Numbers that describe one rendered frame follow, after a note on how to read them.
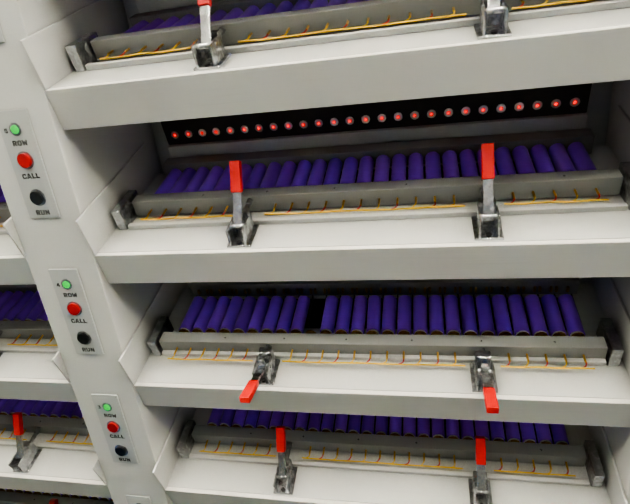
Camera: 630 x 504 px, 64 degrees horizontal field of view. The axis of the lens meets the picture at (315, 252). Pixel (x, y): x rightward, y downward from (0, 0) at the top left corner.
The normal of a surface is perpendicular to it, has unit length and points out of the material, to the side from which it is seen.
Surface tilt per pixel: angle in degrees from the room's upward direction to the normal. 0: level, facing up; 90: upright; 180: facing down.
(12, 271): 106
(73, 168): 90
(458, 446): 16
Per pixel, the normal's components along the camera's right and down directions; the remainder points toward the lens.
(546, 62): -0.15, 0.63
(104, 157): 0.98, -0.03
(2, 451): -0.15, -0.77
